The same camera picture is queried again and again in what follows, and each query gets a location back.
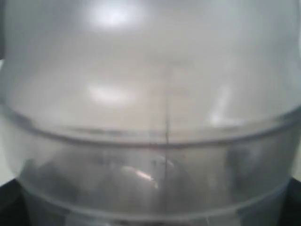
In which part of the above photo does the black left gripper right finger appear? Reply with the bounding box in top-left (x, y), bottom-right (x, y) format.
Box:
top-left (272, 177), bottom-right (301, 226)

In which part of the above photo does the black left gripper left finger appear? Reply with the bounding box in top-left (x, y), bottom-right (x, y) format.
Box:
top-left (0, 179), bottom-right (31, 226)

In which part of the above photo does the clear plastic bottle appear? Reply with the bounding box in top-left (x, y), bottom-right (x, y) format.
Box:
top-left (0, 0), bottom-right (301, 226)

